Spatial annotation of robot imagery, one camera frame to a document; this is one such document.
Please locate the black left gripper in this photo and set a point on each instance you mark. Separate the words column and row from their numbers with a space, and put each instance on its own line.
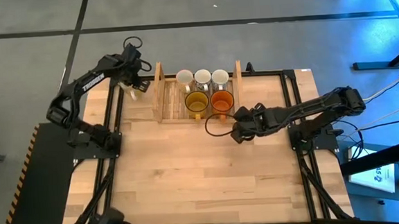
column 132, row 64

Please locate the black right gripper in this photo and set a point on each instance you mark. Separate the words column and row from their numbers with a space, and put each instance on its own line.
column 263, row 119

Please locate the orange mug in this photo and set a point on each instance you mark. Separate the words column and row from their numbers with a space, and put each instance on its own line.
column 222, row 102

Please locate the amber yellow mug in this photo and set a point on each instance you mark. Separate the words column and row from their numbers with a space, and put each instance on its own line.
column 196, row 103

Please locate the white geometric pattern mug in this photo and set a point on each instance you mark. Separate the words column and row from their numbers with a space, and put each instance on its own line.
column 220, row 77

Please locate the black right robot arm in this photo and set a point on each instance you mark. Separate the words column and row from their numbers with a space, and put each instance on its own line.
column 307, row 109

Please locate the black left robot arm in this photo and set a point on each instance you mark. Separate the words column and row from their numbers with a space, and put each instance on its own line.
column 90, row 82

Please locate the wooden slatted mug rack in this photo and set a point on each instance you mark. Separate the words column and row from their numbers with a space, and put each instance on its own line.
column 171, row 106

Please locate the black platform with hazard stripes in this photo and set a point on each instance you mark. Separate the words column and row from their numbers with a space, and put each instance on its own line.
column 44, row 191

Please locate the white printed sign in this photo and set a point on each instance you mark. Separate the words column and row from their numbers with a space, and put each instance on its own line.
column 372, row 179

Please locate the black metal stand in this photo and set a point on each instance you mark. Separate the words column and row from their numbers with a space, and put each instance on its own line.
column 379, row 158

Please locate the black aluminium table frame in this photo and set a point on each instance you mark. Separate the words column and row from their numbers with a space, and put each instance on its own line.
column 263, row 72

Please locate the black desk leg frame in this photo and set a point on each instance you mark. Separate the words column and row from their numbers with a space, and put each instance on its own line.
column 373, row 65

